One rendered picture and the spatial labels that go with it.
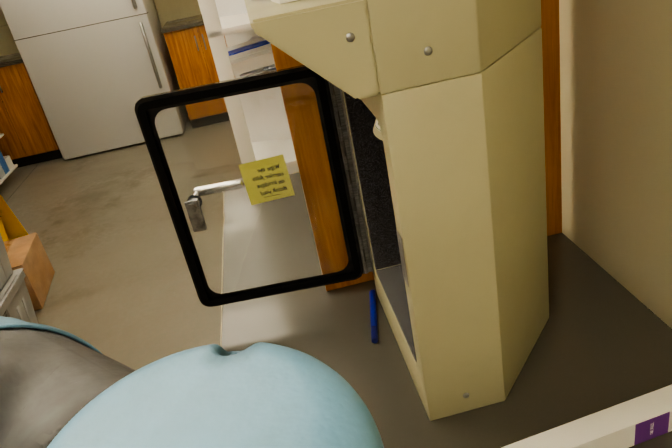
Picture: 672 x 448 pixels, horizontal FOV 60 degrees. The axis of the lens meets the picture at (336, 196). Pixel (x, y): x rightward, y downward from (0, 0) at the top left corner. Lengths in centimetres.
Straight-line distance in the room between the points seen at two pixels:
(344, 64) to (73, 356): 45
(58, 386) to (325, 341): 85
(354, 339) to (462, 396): 24
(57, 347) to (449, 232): 54
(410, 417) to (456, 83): 48
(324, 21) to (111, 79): 514
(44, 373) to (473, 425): 72
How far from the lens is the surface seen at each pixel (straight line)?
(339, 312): 108
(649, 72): 97
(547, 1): 109
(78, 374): 20
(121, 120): 577
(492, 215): 71
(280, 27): 58
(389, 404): 90
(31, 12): 574
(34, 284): 351
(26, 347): 22
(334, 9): 59
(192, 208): 98
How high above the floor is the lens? 158
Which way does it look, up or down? 25 degrees down
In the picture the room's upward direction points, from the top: 11 degrees counter-clockwise
